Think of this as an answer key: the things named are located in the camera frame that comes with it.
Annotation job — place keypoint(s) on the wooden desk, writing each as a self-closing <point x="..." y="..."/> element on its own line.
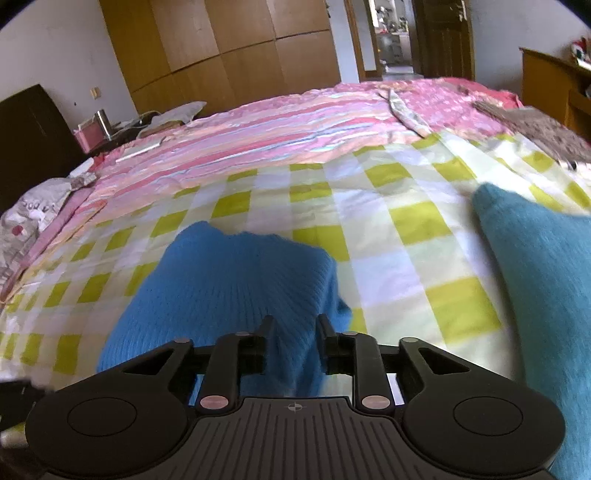
<point x="549" y="78"/>

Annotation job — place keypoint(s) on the metal cup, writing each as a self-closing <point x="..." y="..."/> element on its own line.
<point x="102" y="122"/>

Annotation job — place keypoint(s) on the wooden wardrobe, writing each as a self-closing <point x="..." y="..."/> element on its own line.
<point x="221" y="46"/>

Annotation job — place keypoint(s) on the distant kitchen shelf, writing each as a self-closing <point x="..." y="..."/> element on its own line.
<point x="392" y="41"/>

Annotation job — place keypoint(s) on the dark bedside table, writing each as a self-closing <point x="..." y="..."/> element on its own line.
<point x="120" y="134"/>

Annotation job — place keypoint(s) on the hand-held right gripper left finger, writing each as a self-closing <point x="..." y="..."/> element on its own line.
<point x="268" y="346"/>

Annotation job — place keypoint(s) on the dark wooden door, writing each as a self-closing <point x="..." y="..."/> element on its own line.
<point x="443" y="37"/>

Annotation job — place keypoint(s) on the floral cloth strip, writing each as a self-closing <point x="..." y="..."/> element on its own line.
<point x="406" y="113"/>

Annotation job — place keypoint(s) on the teal fuzzy sweater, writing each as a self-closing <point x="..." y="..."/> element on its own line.
<point x="545" y="286"/>

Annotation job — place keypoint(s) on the brown patterned cloth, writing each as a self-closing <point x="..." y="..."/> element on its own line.
<point x="545" y="134"/>

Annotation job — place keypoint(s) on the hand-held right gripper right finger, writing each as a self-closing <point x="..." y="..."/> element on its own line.
<point x="327" y="346"/>

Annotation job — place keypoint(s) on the dark wooden headboard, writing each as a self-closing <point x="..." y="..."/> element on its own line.
<point x="27" y="138"/>

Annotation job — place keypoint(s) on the blue striped knit sweater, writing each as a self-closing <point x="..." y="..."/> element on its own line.
<point x="221" y="286"/>

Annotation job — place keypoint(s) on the white pillow with pink print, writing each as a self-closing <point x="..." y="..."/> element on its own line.
<point x="32" y="212"/>

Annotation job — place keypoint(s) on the green white checkered blanket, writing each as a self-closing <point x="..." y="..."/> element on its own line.
<point x="369" y="207"/>

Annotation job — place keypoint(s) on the white folded cloth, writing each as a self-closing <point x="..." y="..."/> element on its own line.
<point x="178" y="113"/>

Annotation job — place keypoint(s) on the pink striped quilt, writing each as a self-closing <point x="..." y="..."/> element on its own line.
<point x="277" y="124"/>

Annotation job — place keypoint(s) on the white flat box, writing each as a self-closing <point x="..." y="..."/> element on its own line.
<point x="138" y="150"/>

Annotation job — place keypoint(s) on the pink storage box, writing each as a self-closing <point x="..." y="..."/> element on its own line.
<point x="87" y="136"/>

